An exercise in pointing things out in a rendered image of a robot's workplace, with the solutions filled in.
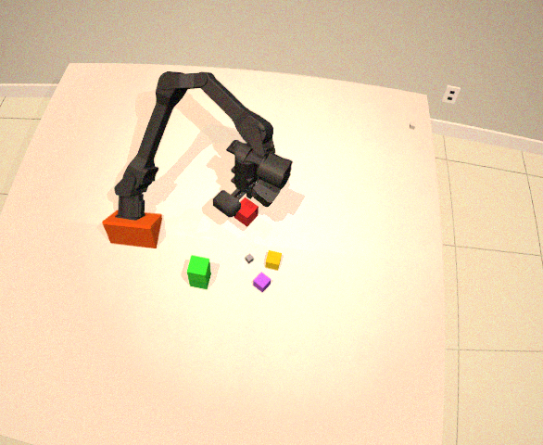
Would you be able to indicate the yellow block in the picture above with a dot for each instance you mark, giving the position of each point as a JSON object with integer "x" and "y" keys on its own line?
{"x": 273, "y": 260}

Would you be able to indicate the green block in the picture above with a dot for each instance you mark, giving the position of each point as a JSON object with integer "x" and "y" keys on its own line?
{"x": 200, "y": 285}
{"x": 198, "y": 269}

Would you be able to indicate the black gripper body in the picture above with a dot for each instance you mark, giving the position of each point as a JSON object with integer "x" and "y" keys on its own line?
{"x": 229, "y": 204}

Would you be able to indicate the purple cube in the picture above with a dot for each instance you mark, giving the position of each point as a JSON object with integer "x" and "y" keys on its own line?
{"x": 261, "y": 282}

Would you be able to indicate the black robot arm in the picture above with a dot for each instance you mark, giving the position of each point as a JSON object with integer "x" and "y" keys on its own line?
{"x": 255, "y": 155}

